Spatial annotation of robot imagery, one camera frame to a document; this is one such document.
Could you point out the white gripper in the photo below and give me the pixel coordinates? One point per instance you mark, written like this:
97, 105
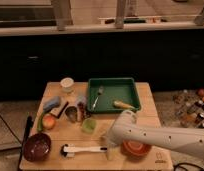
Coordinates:
110, 146

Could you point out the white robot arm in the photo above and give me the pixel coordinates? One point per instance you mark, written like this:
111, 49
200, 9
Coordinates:
183, 140

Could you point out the small green cup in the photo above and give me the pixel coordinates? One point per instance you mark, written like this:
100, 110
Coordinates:
89, 125

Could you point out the metal cup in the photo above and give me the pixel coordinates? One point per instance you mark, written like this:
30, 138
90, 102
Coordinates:
71, 113

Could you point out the white cup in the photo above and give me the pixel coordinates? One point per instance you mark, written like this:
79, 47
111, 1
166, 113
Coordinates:
67, 84

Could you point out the orange bowl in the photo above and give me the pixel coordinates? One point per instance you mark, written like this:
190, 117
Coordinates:
135, 148

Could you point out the brown spice bottle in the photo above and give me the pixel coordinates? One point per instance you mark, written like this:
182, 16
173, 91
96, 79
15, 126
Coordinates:
81, 108

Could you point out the green plastic tray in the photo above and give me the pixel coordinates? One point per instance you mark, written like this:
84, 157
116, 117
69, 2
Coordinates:
120, 89

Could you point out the metal spoon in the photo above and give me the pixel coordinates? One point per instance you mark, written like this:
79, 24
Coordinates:
99, 93

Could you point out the black stick tool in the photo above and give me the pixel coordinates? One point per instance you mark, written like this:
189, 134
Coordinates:
61, 111

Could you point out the red yellow apple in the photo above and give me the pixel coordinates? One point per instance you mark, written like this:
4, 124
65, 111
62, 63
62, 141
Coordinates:
48, 122

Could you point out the blue sponge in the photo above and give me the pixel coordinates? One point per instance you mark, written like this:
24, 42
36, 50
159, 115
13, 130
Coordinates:
52, 103

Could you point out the green pepper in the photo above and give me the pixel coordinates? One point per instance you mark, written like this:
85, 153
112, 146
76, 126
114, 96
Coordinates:
39, 124

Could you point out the spice jars box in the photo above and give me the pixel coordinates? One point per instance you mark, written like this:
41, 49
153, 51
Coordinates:
190, 108

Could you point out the dark red bowl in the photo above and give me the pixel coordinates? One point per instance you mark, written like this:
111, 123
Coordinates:
37, 147

